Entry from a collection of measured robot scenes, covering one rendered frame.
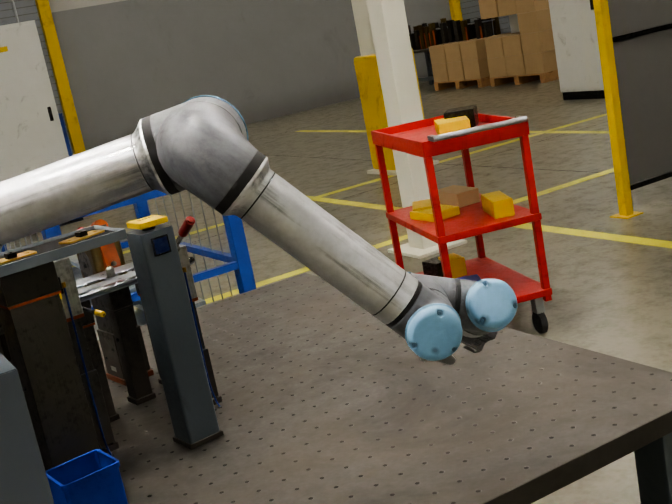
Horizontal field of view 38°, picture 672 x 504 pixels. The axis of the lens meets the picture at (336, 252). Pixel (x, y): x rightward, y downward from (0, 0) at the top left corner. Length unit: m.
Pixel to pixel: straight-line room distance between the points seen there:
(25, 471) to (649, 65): 5.34
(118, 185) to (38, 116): 8.69
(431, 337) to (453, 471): 0.44
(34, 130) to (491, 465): 8.69
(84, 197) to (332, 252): 0.37
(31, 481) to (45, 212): 0.37
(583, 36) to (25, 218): 10.91
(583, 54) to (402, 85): 6.43
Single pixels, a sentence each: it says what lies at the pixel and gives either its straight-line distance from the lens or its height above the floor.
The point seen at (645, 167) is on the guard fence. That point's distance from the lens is 6.29.
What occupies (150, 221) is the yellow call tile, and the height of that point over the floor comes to 1.16.
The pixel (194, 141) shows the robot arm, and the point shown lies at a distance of 1.27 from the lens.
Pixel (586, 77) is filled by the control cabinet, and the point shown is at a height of 0.26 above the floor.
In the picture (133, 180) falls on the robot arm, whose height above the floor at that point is 1.30.
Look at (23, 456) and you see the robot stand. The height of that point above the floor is 0.98.
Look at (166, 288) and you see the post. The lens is 1.91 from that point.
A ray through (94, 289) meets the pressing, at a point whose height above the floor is 1.00.
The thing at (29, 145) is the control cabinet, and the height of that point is 0.85.
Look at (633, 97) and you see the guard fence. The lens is 6.20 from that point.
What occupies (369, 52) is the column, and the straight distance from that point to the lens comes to 9.14.
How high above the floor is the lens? 1.46
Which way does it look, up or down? 13 degrees down
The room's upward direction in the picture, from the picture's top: 11 degrees counter-clockwise
